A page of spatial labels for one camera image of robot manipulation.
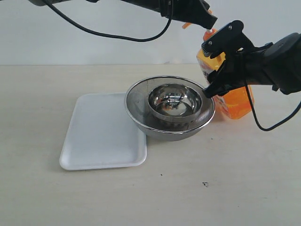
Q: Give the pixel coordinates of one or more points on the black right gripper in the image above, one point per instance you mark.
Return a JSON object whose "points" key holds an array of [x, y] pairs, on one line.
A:
{"points": [[242, 67]]}

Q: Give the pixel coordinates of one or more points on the orange pump soap bottle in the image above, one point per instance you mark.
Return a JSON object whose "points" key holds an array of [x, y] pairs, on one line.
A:
{"points": [[234, 104]]}

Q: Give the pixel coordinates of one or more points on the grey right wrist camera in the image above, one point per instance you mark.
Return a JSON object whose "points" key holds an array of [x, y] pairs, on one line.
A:
{"points": [[228, 39]]}

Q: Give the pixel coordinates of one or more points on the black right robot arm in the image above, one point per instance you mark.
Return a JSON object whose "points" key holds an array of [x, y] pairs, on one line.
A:
{"points": [[274, 64]]}

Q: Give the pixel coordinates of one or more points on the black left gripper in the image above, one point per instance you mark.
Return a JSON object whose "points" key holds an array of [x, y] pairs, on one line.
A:
{"points": [[188, 11]]}

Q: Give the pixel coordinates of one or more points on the small stainless steel bowl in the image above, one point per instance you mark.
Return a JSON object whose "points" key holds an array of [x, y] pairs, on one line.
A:
{"points": [[175, 103]]}

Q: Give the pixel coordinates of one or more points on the large steel mesh colander bowl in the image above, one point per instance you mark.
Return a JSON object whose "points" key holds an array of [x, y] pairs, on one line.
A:
{"points": [[136, 106]]}

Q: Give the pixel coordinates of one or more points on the white rectangular plastic tray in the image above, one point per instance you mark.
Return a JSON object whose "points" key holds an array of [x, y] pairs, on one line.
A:
{"points": [[101, 135]]}

